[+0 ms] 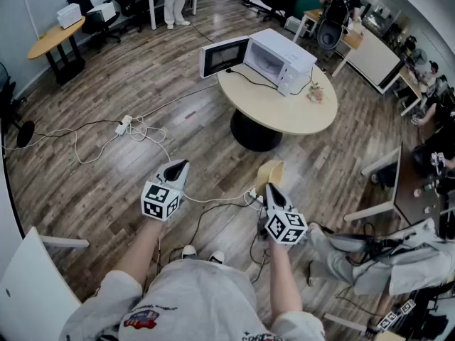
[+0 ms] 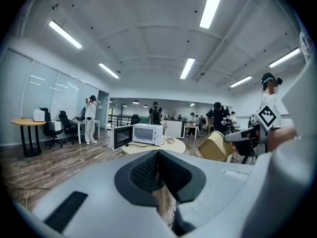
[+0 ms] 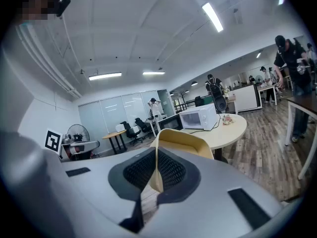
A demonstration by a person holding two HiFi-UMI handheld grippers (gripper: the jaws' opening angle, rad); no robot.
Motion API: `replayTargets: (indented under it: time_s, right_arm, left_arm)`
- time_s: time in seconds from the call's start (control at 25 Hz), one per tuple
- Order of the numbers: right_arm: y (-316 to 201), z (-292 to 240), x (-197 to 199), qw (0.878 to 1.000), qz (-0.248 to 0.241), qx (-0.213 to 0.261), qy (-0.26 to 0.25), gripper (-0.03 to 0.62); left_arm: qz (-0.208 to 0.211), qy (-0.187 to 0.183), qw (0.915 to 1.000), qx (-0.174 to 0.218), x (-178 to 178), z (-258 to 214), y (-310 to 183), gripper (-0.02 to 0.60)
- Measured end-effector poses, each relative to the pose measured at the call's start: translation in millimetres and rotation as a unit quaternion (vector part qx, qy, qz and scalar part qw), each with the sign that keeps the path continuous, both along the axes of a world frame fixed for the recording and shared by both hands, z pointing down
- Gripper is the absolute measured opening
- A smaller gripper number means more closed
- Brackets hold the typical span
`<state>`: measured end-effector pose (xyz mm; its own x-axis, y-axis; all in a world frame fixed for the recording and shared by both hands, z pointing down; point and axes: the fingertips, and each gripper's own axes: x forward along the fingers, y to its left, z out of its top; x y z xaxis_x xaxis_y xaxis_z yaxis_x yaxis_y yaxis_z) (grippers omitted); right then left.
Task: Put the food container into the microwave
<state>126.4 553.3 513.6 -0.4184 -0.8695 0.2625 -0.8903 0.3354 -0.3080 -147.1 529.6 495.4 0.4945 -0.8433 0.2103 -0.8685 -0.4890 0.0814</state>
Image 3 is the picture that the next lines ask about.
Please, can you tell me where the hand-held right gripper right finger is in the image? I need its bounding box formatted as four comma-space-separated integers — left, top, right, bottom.
145, 147, 283, 238

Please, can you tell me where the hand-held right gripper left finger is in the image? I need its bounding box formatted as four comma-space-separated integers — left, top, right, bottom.
61, 147, 157, 234

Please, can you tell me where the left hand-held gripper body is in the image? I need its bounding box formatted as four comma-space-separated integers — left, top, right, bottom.
45, 128, 101, 161

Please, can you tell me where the white microwave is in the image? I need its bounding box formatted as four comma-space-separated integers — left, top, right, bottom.
158, 103, 221, 131

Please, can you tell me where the black standing fan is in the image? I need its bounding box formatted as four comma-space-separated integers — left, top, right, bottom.
67, 124, 90, 143

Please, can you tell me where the small round wooden table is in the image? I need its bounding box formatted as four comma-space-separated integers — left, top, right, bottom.
102, 130, 127, 155

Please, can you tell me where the person's white t-shirt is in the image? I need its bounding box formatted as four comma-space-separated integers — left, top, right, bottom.
0, 46, 35, 133

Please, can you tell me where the black office chair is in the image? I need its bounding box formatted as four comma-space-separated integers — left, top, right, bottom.
120, 120, 143, 146
135, 117, 152, 140

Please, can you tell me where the frosted glass partition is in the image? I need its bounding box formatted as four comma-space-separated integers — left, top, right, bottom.
78, 90, 161, 134

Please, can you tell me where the white desk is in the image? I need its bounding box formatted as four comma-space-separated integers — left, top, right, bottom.
145, 118, 159, 137

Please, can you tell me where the pink flower bouquet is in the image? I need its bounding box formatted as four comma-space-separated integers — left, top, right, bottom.
222, 114, 235, 126

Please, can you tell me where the white partition cabinet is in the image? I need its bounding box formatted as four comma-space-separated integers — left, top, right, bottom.
232, 84, 262, 113

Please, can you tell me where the black backpack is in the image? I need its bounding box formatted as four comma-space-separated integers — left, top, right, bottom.
208, 79, 223, 99

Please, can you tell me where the dark table with white legs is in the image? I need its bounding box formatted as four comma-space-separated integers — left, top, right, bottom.
284, 97, 317, 180

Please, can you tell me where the black head-mounted camera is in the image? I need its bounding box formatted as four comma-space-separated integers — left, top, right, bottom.
55, 0, 71, 18

